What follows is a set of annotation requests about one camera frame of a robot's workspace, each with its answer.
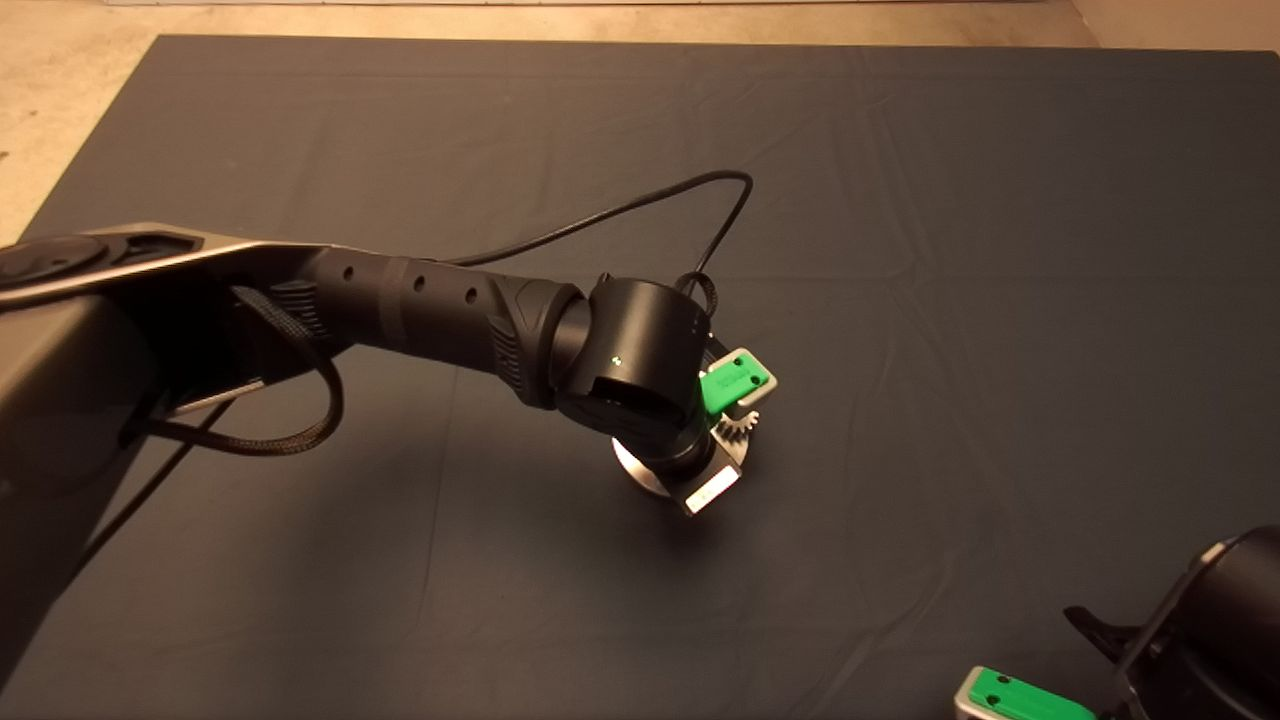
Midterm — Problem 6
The steel planetary gear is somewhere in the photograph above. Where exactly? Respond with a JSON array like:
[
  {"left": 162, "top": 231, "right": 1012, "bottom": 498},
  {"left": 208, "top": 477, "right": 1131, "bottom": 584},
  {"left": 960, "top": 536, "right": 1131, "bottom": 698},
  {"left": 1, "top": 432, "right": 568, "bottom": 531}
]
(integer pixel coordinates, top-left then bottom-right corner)
[{"left": 712, "top": 405, "right": 761, "bottom": 446}]

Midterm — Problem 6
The green right camera mount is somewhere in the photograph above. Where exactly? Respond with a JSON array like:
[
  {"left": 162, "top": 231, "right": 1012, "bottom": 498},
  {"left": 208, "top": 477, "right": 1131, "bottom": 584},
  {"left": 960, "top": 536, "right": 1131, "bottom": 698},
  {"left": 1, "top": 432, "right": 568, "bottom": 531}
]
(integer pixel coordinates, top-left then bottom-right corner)
[{"left": 968, "top": 668, "right": 1096, "bottom": 720}]

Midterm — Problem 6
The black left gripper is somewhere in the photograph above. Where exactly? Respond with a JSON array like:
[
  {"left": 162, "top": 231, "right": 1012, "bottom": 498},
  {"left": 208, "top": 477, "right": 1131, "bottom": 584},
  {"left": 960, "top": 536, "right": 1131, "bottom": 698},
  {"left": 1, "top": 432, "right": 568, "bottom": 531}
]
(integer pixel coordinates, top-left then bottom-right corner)
[{"left": 680, "top": 450, "right": 747, "bottom": 518}]

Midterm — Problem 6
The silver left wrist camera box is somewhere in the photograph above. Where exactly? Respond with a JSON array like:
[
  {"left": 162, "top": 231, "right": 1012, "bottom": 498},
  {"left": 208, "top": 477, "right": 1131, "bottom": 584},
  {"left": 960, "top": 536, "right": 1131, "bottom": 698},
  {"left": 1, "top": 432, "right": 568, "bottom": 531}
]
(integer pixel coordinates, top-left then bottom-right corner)
[{"left": 720, "top": 347, "right": 779, "bottom": 407}]

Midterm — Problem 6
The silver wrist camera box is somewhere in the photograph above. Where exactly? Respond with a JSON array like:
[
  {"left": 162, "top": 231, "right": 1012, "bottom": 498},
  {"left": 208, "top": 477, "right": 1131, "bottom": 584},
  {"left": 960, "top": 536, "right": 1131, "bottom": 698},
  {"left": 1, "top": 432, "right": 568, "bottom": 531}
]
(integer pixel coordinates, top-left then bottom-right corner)
[
  {"left": 955, "top": 668, "right": 991, "bottom": 720},
  {"left": 720, "top": 347, "right": 779, "bottom": 407}
]

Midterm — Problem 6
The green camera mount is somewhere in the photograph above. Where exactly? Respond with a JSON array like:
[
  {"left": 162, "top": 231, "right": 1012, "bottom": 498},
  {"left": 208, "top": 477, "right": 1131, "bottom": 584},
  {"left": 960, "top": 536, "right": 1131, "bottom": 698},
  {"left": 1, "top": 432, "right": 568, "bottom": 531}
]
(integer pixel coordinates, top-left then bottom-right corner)
[
  {"left": 968, "top": 668, "right": 1096, "bottom": 720},
  {"left": 697, "top": 355, "right": 771, "bottom": 419}
]

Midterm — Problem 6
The dark grey table cloth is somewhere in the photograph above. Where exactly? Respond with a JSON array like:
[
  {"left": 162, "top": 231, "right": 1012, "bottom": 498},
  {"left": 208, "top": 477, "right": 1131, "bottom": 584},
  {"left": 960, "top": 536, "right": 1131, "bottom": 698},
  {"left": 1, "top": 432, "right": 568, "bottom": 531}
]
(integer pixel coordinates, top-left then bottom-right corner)
[{"left": 0, "top": 35, "right": 1280, "bottom": 720}]

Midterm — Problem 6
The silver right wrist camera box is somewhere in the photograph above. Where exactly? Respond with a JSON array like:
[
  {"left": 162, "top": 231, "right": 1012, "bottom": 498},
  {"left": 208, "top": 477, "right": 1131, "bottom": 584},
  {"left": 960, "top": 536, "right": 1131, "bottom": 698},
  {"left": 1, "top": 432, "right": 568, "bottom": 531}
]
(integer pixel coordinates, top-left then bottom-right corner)
[{"left": 955, "top": 668, "right": 991, "bottom": 720}]

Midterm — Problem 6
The round metal carrier plate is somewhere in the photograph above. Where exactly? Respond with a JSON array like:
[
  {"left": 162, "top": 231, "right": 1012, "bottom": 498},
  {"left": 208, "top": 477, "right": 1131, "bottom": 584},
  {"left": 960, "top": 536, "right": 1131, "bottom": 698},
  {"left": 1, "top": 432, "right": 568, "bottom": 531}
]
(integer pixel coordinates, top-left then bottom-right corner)
[{"left": 612, "top": 430, "right": 753, "bottom": 501}]

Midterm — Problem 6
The green left camera mount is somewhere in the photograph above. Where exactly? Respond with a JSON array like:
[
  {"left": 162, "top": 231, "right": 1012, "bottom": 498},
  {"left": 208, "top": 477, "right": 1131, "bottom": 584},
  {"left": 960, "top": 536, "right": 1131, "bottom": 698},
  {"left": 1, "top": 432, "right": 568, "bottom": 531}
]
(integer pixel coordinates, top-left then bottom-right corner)
[{"left": 697, "top": 355, "right": 771, "bottom": 419}]

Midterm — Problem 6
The black left camera cable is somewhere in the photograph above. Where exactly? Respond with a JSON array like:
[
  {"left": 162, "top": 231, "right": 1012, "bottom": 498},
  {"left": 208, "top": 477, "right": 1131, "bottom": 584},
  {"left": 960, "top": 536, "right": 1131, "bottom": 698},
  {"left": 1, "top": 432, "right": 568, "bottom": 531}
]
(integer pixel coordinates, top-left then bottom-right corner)
[{"left": 445, "top": 170, "right": 756, "bottom": 326}]

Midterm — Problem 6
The black braided left arm sleeve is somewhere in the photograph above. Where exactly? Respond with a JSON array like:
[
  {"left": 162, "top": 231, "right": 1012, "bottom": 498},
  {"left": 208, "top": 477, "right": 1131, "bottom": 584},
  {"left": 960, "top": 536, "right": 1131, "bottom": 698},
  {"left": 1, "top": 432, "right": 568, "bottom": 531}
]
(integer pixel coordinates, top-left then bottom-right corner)
[{"left": 130, "top": 285, "right": 346, "bottom": 457}]

